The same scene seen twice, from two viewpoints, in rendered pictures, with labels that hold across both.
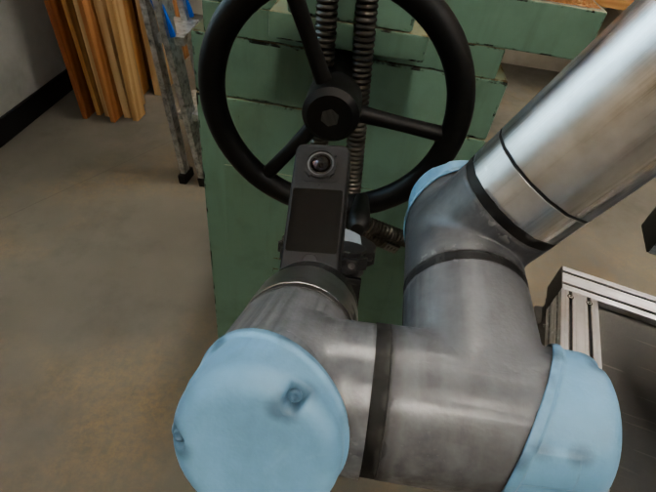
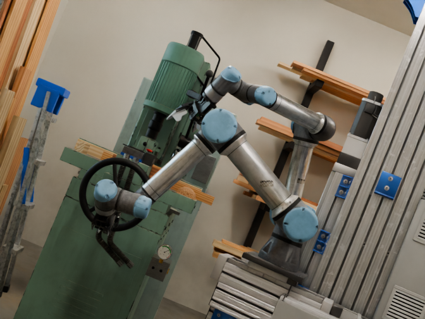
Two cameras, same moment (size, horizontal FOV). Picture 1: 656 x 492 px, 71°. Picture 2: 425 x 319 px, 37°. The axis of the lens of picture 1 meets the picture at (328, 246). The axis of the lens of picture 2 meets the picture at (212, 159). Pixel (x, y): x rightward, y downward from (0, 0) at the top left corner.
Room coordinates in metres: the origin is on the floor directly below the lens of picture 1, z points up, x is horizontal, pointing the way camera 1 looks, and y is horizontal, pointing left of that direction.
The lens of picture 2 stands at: (-2.04, -0.24, 1.00)
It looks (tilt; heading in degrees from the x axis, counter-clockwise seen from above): 2 degrees up; 359
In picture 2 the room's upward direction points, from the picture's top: 22 degrees clockwise
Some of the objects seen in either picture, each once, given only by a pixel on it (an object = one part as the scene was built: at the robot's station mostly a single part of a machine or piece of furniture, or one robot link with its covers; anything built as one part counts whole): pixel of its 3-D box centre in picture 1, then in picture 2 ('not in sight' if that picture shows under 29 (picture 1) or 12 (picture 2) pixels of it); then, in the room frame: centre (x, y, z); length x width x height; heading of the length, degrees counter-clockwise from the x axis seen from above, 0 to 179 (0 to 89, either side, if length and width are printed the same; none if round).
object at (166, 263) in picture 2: not in sight; (159, 267); (0.65, -0.25, 0.58); 0.12 x 0.08 x 0.08; 178
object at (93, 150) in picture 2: not in sight; (138, 169); (0.81, 0.01, 0.92); 0.60 x 0.02 x 0.05; 88
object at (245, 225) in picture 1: (333, 193); (92, 283); (0.92, 0.01, 0.35); 0.58 x 0.45 x 0.71; 178
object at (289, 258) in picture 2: not in sight; (282, 250); (0.23, -0.63, 0.87); 0.15 x 0.15 x 0.10
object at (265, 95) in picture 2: not in sight; (298, 113); (0.57, -0.54, 1.40); 0.49 x 0.11 x 0.12; 121
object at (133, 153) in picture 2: not in sight; (138, 154); (0.60, 0.01, 0.99); 0.13 x 0.11 x 0.06; 88
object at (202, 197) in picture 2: not in sight; (157, 178); (0.79, -0.09, 0.92); 0.54 x 0.02 x 0.04; 88
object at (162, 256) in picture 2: not in sight; (164, 254); (0.58, -0.25, 0.65); 0.06 x 0.04 x 0.08; 88
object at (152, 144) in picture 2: not in sight; (147, 148); (0.81, 0.01, 1.03); 0.14 x 0.07 x 0.09; 178
